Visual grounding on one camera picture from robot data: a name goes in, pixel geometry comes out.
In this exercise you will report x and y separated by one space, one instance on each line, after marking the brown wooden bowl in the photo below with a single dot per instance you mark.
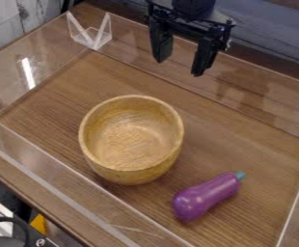
131 138

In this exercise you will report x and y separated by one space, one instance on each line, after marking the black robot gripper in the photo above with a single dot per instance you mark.
194 19

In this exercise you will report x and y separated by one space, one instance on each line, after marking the purple toy eggplant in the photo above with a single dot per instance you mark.
196 199

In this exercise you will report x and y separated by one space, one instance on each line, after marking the yellow warning sticker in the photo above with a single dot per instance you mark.
38 224

